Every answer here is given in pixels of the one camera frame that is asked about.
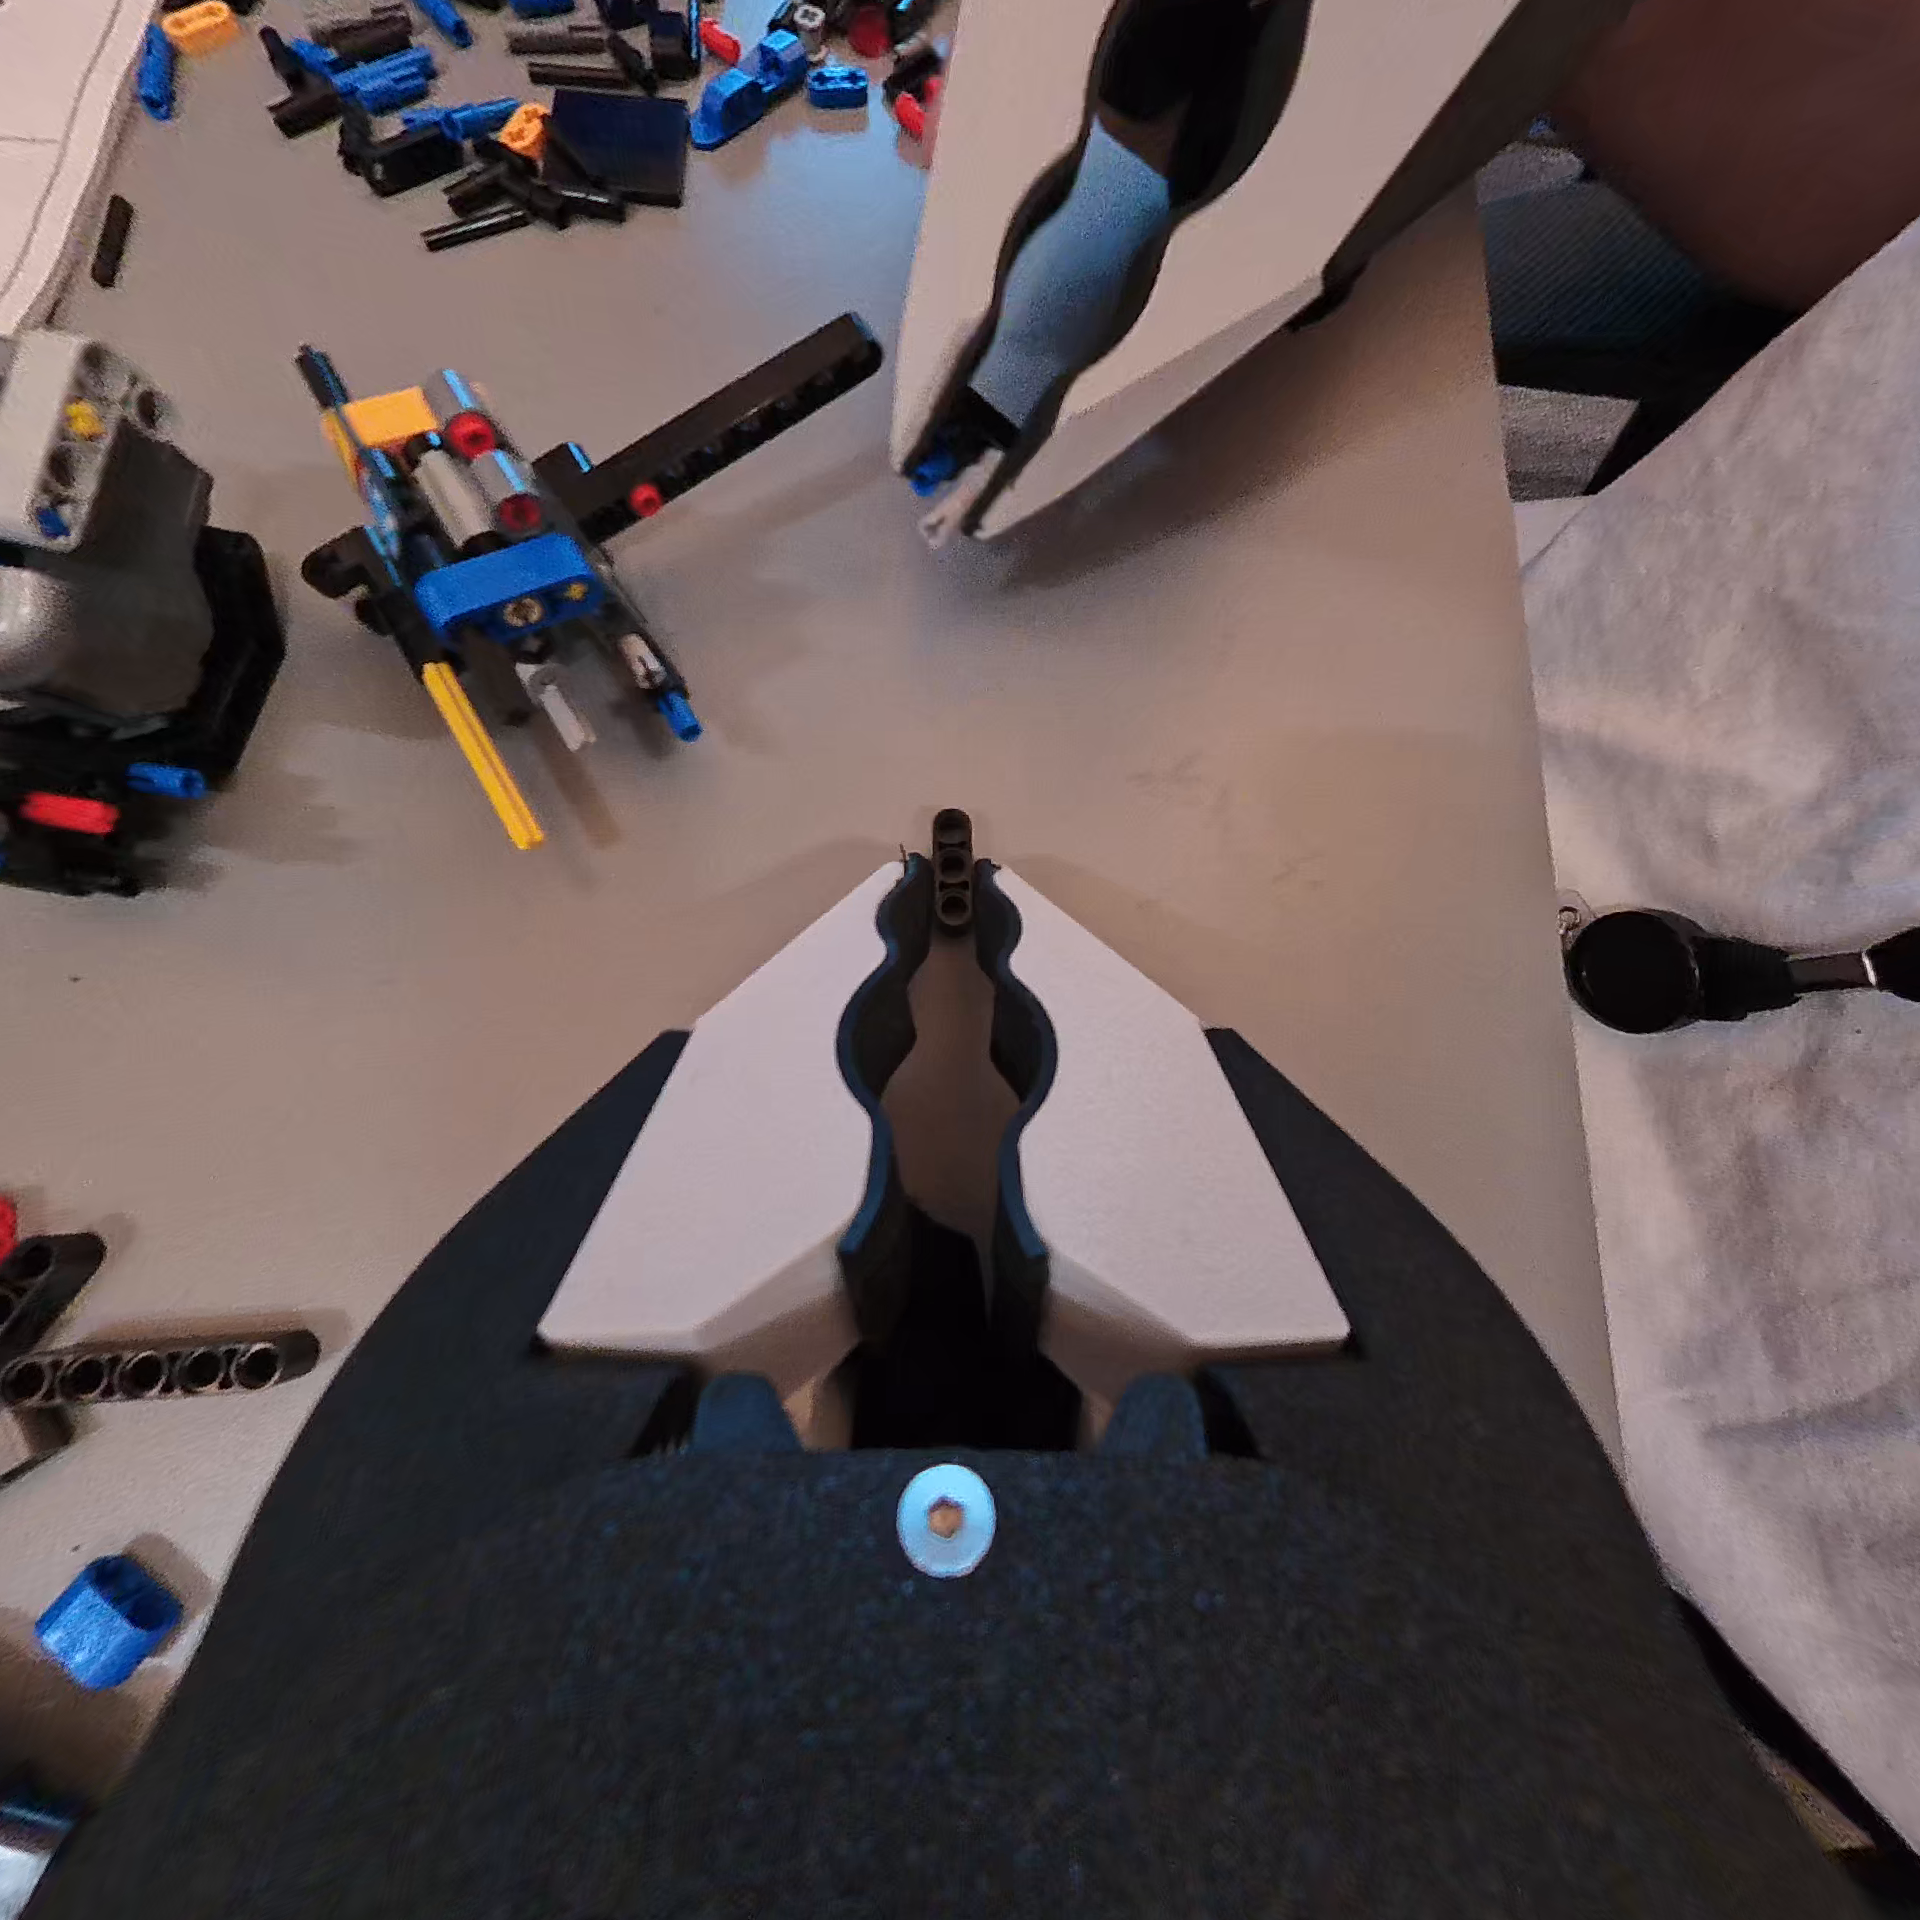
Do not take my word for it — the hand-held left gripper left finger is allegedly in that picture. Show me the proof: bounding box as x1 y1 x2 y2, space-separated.
537 858 932 1449

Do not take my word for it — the blue hollow lego piece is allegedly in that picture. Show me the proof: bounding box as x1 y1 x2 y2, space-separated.
31 1552 184 1691

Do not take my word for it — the black harness buckle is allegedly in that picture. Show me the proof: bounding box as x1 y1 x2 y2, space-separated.
1559 902 1920 1041

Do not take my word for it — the blue yellow lego subassembly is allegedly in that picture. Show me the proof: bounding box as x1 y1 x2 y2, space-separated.
298 312 887 854

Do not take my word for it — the large black grey lego chassis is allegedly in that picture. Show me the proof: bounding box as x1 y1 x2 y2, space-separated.
0 330 287 902

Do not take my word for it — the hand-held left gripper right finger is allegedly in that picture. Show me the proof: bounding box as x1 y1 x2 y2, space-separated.
977 858 1353 1449

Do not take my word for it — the white lego instruction booklet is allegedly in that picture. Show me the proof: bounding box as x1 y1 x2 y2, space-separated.
0 0 160 339

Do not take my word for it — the pile of loose lego pieces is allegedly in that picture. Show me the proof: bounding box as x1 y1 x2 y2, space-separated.
88 0 961 289

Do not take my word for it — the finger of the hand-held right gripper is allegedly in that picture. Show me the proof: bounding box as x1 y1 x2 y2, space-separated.
888 0 1120 489
921 0 1519 544

